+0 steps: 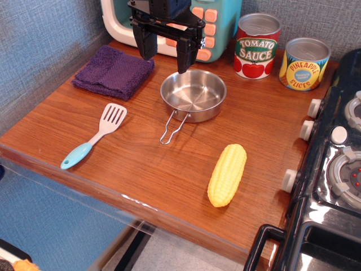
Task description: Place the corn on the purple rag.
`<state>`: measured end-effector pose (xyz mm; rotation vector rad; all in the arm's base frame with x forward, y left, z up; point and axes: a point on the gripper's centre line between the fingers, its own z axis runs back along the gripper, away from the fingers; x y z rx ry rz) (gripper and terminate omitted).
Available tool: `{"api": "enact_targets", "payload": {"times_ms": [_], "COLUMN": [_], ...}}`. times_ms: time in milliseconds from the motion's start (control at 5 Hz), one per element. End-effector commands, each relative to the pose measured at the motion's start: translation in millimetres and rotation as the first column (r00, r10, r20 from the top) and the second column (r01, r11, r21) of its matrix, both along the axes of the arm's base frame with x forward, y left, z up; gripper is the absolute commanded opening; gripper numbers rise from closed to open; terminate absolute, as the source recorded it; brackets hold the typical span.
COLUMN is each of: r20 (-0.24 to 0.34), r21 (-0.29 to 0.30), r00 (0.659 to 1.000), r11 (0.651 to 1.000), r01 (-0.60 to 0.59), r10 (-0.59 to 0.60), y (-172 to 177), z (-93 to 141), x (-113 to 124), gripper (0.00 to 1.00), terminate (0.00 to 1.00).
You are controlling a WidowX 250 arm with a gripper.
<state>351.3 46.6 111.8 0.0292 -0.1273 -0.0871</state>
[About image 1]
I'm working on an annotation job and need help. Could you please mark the tomato sauce can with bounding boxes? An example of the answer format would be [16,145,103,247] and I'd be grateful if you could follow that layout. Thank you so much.
[234,13,281,80]

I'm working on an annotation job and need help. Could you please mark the small steel pan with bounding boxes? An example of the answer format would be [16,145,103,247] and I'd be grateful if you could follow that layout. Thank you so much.
[160,69,227,145]

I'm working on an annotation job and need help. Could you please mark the teal toy microwave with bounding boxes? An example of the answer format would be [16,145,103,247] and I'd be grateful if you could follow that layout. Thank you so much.
[100,0,242,63]

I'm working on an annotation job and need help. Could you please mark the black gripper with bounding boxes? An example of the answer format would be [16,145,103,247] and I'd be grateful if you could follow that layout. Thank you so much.
[127,1,205,74]

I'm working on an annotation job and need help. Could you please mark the orange fuzzy object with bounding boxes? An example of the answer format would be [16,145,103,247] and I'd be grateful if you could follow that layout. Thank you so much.
[12,259,40,271]

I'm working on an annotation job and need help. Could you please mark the white spatula teal handle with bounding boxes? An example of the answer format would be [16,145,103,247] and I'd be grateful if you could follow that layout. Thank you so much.
[60,103,127,170]

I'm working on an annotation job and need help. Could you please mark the yellow plastic corn cob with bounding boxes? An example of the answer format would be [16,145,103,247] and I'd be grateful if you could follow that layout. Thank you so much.
[207,144,247,208]

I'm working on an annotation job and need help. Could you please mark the pineapple slices can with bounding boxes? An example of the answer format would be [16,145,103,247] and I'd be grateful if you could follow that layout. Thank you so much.
[279,37,331,91]

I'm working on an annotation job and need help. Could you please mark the black toy stove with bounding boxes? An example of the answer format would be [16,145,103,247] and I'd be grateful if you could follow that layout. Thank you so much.
[244,49,360,270]

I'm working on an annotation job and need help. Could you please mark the purple folded rag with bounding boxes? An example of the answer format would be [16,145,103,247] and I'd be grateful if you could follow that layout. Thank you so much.
[72,45,155,101]

